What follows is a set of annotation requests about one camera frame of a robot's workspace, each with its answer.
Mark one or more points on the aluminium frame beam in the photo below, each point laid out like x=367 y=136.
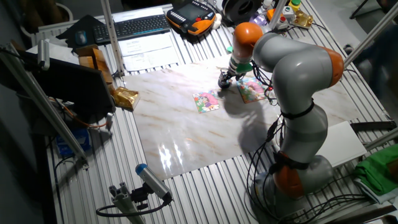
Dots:
x=40 y=102
x=382 y=138

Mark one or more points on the blurred person in dark clothes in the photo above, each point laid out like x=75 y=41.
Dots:
x=384 y=62

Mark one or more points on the flat white box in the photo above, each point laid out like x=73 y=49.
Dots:
x=340 y=143

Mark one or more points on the silver bar camera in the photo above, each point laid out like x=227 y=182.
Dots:
x=43 y=54

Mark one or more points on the plain white sheet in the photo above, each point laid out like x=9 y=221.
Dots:
x=59 y=53

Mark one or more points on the printed white paper sheet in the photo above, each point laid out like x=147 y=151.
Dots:
x=152 y=60
x=144 y=43

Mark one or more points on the white bottle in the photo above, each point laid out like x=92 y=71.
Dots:
x=267 y=3

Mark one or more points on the dark computer mouse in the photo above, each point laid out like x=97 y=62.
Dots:
x=81 y=37

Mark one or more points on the black computer keyboard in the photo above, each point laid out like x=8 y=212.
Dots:
x=132 y=28

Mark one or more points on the small grey switch box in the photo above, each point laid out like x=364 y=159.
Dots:
x=287 y=12

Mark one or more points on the green printed wrist mount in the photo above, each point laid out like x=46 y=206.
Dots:
x=245 y=67

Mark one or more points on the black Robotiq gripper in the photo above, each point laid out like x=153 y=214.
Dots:
x=229 y=74

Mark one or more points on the black metal bar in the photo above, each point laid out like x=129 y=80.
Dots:
x=373 y=126

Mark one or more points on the brown cardboard boxes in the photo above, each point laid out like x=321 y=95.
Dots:
x=96 y=60

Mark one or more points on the black mouse pad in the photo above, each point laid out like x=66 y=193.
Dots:
x=66 y=34

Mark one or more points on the orange plastic item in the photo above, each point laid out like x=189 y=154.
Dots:
x=271 y=14

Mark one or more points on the colourful cartoon jigsaw puzzle board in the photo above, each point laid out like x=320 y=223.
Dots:
x=252 y=90
x=206 y=102

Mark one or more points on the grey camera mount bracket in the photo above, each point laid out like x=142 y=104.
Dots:
x=124 y=202

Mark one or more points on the green cloth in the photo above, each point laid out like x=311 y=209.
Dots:
x=377 y=169

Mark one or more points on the purple plastic item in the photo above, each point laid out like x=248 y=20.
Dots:
x=258 y=19

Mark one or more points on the blue box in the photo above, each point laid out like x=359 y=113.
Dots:
x=73 y=143

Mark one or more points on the aluminium profile post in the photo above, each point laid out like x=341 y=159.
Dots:
x=276 y=14
x=367 y=39
x=112 y=37

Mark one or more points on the dangling board with red light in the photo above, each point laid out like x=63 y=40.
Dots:
x=270 y=89

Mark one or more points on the black filament spool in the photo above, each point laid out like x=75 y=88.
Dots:
x=242 y=11

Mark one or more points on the gold foil bag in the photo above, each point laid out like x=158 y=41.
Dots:
x=124 y=98

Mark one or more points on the black chair base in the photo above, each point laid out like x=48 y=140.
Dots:
x=388 y=6

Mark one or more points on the black puck with blue sticker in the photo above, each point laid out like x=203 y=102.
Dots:
x=230 y=87

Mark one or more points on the black monitor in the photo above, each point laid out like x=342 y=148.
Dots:
x=77 y=90

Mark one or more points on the white rounded plastic toy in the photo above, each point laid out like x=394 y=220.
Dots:
x=217 y=21

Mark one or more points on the orange black teach pendant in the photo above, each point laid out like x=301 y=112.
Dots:
x=191 y=15

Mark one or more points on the white round chair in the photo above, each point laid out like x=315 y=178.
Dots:
x=66 y=11

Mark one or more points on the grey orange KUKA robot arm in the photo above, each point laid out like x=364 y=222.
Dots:
x=298 y=71

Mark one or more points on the yellow box with green button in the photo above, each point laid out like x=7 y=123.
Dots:
x=294 y=5

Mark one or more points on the grey box with red button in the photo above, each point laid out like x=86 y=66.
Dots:
x=282 y=22

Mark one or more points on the silver camera with blue cap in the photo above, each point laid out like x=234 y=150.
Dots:
x=154 y=182

